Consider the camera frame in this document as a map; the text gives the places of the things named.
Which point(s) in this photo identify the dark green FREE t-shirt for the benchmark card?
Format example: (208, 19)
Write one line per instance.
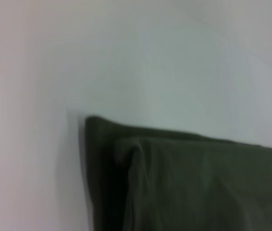
(186, 183)

